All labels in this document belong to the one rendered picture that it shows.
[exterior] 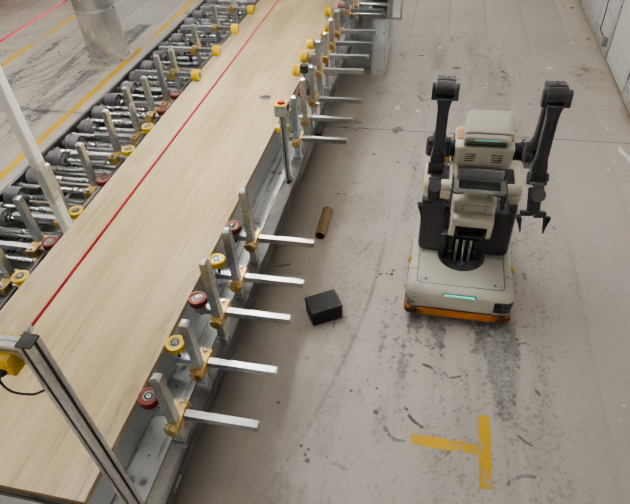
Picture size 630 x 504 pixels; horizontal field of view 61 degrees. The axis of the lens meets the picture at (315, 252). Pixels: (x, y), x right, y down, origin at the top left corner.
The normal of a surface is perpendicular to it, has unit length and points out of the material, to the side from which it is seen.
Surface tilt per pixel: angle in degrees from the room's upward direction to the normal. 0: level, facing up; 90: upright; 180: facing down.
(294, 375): 0
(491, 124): 42
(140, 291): 0
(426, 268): 0
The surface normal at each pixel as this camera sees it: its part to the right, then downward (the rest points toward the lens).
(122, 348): -0.05, -0.74
